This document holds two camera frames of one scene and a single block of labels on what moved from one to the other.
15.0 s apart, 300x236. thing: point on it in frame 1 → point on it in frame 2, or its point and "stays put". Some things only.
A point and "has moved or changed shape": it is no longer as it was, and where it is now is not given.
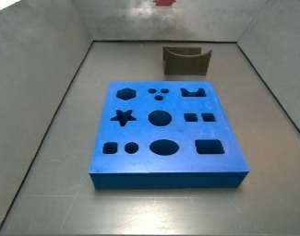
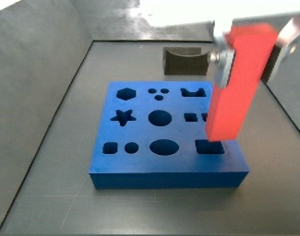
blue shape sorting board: (166, 137) stays put
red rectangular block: (166, 3) has moved or changed shape
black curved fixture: (186, 61) stays put
